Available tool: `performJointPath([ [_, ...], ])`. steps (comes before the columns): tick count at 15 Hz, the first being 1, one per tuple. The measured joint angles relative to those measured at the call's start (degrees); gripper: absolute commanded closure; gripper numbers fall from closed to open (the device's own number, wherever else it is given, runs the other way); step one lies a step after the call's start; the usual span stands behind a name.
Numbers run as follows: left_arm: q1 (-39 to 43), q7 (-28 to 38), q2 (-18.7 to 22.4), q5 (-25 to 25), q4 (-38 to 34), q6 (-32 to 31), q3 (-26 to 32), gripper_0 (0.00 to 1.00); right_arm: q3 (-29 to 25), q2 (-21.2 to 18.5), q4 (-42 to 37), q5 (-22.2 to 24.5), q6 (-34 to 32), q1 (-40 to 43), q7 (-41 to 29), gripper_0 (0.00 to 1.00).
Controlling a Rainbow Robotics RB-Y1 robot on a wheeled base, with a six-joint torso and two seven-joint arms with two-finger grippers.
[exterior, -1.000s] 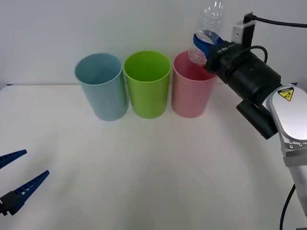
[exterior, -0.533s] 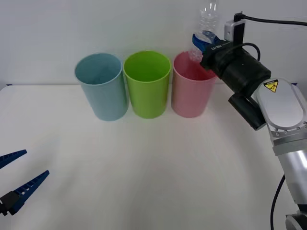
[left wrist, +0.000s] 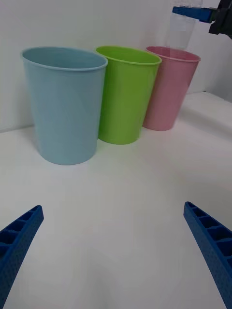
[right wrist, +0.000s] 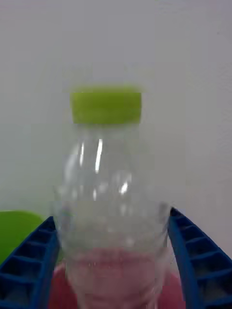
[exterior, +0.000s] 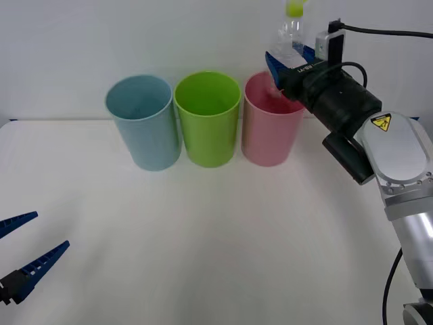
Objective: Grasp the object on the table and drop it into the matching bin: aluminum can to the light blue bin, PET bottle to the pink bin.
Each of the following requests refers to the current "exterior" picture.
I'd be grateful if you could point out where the pink plastic bin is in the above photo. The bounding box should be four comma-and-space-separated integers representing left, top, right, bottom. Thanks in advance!
240, 71, 307, 168

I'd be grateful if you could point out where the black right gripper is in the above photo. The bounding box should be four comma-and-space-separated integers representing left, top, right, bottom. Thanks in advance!
264, 41, 335, 105

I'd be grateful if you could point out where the green plastic bin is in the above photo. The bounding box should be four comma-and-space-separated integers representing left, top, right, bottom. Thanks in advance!
173, 70, 242, 169

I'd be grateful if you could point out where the pale blue plastic bin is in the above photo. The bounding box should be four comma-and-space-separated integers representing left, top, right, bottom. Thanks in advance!
104, 74, 181, 172

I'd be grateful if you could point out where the clear bottle with green label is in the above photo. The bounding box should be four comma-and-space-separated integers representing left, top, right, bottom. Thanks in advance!
266, 0, 310, 99

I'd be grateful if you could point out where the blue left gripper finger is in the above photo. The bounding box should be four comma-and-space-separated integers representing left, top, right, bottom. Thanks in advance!
0, 240, 71, 306
0, 211, 39, 239

